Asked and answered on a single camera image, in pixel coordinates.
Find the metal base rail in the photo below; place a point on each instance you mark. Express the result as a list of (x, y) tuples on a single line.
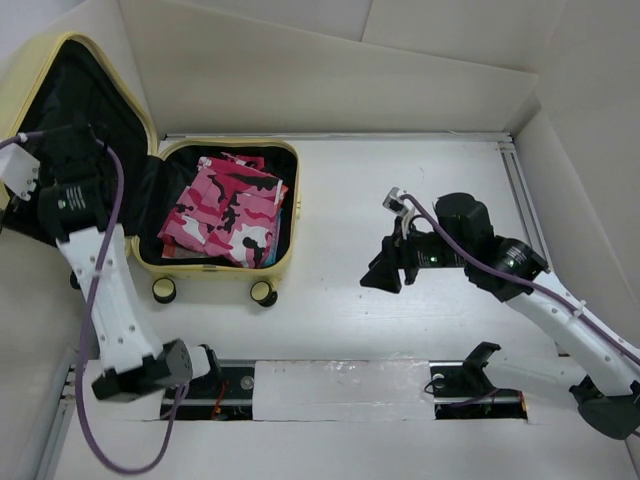
[(351, 391)]

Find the pink camouflage cloth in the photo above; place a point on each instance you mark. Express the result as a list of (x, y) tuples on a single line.
[(228, 211)]

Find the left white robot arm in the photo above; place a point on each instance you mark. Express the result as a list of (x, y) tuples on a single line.
[(110, 290)]

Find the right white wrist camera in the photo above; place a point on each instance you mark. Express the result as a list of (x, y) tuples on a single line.
[(403, 213)]

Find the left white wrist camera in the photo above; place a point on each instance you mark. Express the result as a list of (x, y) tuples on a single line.
[(19, 171)]

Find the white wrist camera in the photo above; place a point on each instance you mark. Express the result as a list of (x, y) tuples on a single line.
[(403, 213), (19, 171)]

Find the red white patterned cloth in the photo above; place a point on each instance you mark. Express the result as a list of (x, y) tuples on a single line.
[(177, 252)]

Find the yellow hard-shell suitcase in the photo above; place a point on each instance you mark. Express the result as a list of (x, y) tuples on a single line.
[(69, 81)]

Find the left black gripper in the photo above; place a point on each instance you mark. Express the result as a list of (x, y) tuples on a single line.
[(45, 164)]

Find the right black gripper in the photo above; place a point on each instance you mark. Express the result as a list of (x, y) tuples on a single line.
[(383, 271)]

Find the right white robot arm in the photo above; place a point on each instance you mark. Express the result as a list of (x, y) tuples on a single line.
[(598, 372)]

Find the pink blue tube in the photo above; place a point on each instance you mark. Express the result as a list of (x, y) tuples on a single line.
[(271, 258)]

